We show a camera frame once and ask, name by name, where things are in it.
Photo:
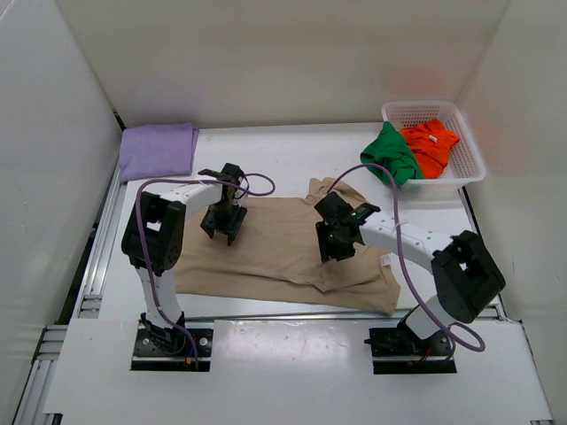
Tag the orange t shirt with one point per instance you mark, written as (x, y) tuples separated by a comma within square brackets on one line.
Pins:
[(431, 144)]

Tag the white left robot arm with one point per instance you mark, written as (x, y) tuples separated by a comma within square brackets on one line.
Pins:
[(153, 238)]

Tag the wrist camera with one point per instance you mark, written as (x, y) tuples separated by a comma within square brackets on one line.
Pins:
[(333, 208), (232, 176)]

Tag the white front cover board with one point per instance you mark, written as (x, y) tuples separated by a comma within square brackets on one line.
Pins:
[(277, 372)]

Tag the beige t shirt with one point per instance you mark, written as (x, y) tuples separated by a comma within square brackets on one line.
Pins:
[(276, 258)]

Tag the aluminium front rail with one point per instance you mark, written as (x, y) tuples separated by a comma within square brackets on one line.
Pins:
[(279, 311)]

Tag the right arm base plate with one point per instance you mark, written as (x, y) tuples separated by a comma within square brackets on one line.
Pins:
[(412, 354)]

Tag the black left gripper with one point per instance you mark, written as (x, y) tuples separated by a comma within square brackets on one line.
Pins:
[(209, 222)]

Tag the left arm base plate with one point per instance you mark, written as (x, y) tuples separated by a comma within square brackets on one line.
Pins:
[(150, 354)]

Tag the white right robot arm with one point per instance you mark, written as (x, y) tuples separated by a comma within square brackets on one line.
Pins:
[(465, 276)]

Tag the purple t shirt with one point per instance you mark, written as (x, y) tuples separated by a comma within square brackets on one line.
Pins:
[(153, 151)]

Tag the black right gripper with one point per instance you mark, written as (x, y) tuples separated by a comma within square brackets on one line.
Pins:
[(327, 249)]

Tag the white plastic basket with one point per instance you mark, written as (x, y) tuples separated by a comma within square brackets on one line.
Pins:
[(465, 164)]

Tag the aluminium table edge rail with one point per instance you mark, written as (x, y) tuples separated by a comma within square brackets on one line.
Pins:
[(91, 291)]

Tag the green t shirt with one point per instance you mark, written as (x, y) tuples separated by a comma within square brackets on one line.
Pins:
[(390, 151)]

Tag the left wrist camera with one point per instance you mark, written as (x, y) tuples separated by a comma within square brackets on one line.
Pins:
[(232, 176)]

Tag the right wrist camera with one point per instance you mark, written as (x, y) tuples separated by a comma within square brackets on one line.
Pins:
[(333, 208)]

